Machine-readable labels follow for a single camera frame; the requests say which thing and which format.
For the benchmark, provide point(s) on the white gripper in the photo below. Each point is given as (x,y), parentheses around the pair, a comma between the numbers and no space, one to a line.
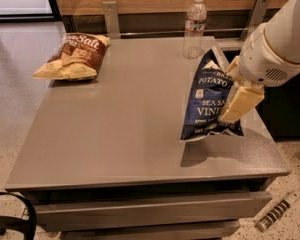
(264,60)

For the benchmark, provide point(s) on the blue chip bag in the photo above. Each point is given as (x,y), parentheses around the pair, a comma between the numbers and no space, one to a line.
(209,91)

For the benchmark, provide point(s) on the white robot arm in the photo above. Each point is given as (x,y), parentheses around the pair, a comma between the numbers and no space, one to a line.
(283,34)

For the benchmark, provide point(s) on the brown chip bag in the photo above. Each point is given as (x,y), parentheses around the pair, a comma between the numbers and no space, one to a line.
(79,57)

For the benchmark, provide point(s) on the clear plastic water bottle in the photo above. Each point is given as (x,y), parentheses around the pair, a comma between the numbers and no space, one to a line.
(194,28)

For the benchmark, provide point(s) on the grey drawer front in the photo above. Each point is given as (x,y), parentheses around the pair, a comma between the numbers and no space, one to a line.
(151,211)

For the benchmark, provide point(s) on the white power strip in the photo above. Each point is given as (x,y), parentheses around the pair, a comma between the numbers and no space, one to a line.
(278,211)

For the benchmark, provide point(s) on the black chair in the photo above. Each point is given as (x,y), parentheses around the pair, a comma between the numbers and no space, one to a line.
(25,226)

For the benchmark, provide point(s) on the metal rail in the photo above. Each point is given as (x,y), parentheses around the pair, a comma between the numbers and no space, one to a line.
(240,33)

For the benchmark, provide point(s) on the right metal bracket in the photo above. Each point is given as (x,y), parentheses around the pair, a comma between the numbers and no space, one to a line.
(256,17)

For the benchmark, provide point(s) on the metal bracket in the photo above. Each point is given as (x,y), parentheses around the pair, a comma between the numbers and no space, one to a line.
(256,17)
(111,19)

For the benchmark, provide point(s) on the left metal bracket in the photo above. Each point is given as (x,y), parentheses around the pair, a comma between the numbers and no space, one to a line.
(111,19)

